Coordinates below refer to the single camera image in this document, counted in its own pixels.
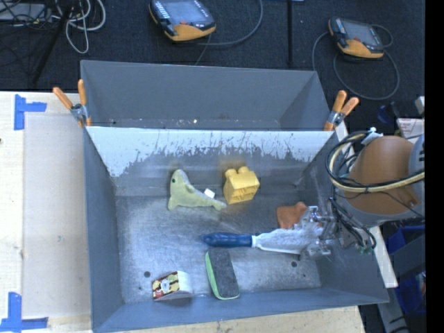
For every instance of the pale cardboard board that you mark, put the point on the pale cardboard board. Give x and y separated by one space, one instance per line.
55 203

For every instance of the orange irregular lump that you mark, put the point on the orange irregular lump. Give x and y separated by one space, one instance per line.
289 215

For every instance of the yellow toy building block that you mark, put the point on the yellow toy building block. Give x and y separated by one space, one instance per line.
241 186

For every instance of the grey metal bin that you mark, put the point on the grey metal bin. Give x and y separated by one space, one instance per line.
163 238

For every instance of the grey and green eraser sponge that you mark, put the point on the grey and green eraser sponge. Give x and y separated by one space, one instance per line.
222 274

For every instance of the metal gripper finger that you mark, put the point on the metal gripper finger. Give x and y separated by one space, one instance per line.
316 250
312 216

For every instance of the small printed box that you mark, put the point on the small printed box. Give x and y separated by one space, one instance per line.
170 284

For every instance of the green plush seal toy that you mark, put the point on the green plush seal toy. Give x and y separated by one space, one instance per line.
185 196

